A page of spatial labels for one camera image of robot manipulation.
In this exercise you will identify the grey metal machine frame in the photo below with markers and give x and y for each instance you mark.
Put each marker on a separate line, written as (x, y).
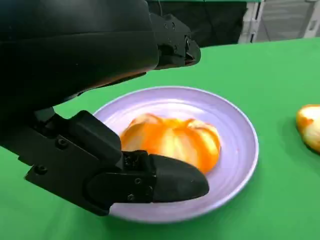
(280, 20)

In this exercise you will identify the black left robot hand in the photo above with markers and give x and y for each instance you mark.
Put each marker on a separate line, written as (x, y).
(75, 50)

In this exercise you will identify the orange and white bread roll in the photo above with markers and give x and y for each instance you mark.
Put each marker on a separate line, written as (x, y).
(175, 140)
(311, 130)

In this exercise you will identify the green table cloth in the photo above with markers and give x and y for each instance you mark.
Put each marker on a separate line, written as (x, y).
(275, 200)

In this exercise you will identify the lilac plate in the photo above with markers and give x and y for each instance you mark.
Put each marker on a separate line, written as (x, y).
(235, 150)

